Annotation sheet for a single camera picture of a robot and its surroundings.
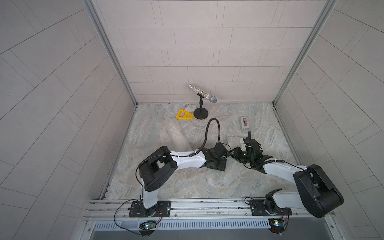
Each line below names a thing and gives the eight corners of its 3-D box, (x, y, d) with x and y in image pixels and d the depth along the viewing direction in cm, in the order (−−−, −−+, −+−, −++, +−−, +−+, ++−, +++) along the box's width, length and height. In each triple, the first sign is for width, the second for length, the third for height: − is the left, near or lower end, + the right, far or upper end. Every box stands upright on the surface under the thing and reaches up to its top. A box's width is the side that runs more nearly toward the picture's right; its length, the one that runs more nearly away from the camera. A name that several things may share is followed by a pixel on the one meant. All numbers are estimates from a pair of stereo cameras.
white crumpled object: (184, 110, 113) (184, 108, 112) (188, 104, 117) (188, 102, 116) (192, 113, 111) (192, 111, 110) (197, 107, 115) (197, 105, 114)
